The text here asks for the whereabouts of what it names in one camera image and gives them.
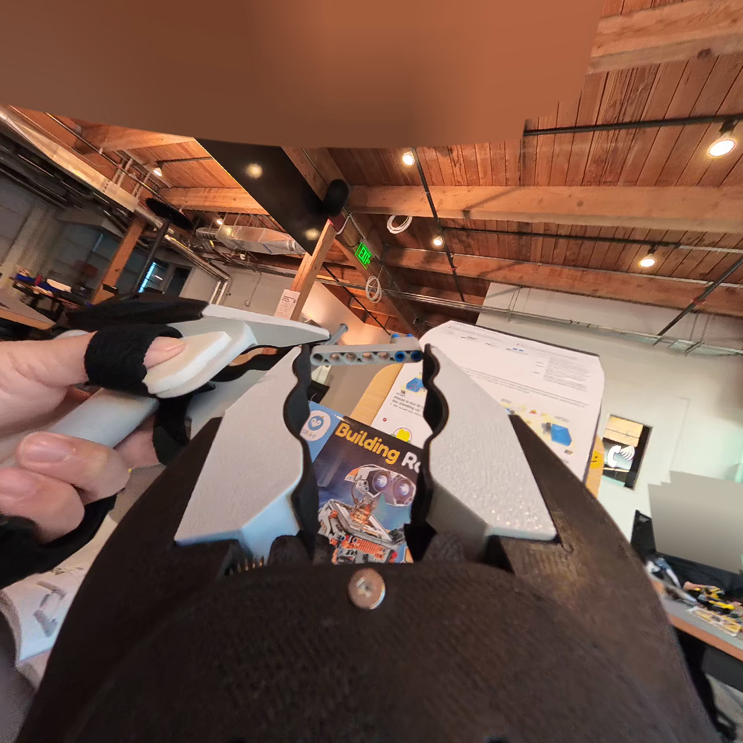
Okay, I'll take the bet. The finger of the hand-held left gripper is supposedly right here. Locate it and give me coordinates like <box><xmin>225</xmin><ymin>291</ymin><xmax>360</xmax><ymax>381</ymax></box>
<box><xmin>200</xmin><ymin>303</ymin><xmax>332</xmax><ymax>384</ymax></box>

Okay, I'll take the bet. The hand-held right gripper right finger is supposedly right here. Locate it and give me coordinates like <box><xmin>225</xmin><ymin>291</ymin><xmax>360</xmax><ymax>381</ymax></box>
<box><xmin>404</xmin><ymin>342</ymin><xmax>559</xmax><ymax>563</ymax></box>

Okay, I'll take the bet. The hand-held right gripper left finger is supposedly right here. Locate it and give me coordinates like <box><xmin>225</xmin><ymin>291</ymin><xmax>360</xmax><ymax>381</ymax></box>
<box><xmin>173</xmin><ymin>344</ymin><xmax>321</xmax><ymax>563</ymax></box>

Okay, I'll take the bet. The grey beam with blue pins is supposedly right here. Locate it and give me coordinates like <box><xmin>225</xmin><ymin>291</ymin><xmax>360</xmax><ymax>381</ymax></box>
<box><xmin>309</xmin><ymin>332</ymin><xmax>423</xmax><ymax>368</ymax></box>

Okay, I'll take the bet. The person's left hand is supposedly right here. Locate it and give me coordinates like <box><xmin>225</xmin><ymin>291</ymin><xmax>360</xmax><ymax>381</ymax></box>
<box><xmin>0</xmin><ymin>331</ymin><xmax>188</xmax><ymax>544</ymax></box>

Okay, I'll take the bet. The white poster board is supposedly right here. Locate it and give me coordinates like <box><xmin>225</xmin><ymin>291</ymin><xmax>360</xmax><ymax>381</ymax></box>
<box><xmin>351</xmin><ymin>321</ymin><xmax>606</xmax><ymax>497</ymax></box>

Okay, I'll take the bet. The black floor lamp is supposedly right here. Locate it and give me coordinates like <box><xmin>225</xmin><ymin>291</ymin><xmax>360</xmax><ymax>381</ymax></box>
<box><xmin>144</xmin><ymin>196</ymin><xmax>193</xmax><ymax>286</ymax></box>

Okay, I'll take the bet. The blue robot toy box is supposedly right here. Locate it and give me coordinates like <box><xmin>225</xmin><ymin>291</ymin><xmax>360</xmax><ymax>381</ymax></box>
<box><xmin>302</xmin><ymin>399</ymin><xmax>427</xmax><ymax>565</ymax></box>

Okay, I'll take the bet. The black ceiling panel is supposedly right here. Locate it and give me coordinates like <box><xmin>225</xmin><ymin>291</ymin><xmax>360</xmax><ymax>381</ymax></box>
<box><xmin>196</xmin><ymin>138</ymin><xmax>349</xmax><ymax>256</ymax></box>

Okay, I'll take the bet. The black round ceiling device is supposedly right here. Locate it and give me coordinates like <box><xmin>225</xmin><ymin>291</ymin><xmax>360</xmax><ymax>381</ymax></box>
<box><xmin>321</xmin><ymin>179</ymin><xmax>351</xmax><ymax>218</ymax></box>

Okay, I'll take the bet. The wooden support post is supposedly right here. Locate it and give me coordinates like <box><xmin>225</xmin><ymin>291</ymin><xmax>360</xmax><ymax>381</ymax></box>
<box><xmin>288</xmin><ymin>223</ymin><xmax>339</xmax><ymax>321</ymax></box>

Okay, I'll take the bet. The silver ventilation duct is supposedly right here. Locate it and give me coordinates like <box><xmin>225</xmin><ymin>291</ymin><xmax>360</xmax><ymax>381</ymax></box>
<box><xmin>196</xmin><ymin>225</ymin><xmax>305</xmax><ymax>256</ymax></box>

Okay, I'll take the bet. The framed wall picture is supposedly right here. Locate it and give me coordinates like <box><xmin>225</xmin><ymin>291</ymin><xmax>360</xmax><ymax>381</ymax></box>
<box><xmin>601</xmin><ymin>414</ymin><xmax>652</xmax><ymax>487</ymax></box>

